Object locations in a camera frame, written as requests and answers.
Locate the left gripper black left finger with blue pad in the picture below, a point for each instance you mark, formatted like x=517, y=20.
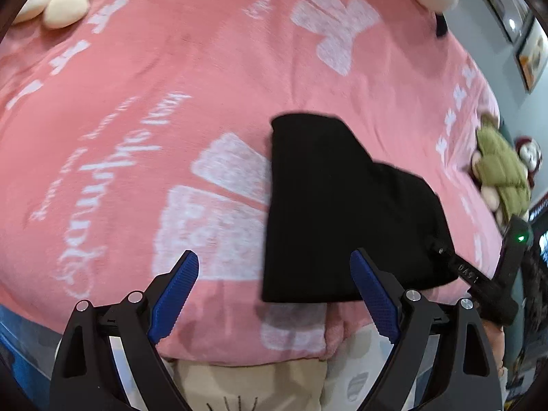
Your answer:
x=85, y=376

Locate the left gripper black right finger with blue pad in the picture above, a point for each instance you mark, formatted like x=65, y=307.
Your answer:
x=464, y=375

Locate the black pants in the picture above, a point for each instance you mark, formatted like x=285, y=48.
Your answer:
x=329, y=198

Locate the beige printed bed sheet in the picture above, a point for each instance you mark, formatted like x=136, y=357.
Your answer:
x=340, y=383

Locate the green dressed plush doll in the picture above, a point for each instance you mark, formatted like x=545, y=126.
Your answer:
x=500, y=173

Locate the red white plush toy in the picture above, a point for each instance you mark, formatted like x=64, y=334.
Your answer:
x=529, y=152

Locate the pink blanket white bows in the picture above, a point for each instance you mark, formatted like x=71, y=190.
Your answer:
x=142, y=132

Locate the framed wall picture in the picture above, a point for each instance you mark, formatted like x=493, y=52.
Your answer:
x=532, y=54

